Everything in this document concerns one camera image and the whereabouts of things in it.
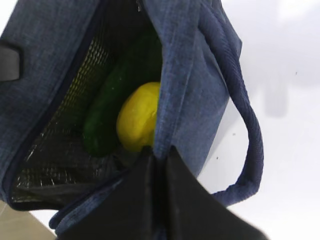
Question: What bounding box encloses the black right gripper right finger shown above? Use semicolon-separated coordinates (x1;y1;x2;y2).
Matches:
166;146;267;240

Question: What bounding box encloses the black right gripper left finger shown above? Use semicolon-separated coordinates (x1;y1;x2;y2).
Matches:
57;147;168;240

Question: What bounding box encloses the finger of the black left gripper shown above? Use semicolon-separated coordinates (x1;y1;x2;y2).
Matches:
0;41;23;82

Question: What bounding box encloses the dark blue fabric bag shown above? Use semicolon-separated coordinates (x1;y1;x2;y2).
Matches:
0;0;264;237

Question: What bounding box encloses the yellow lemon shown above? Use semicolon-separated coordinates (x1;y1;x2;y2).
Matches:
116;82;161;152

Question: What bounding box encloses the green cucumber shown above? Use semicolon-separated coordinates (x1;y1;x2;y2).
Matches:
83;30;163;157

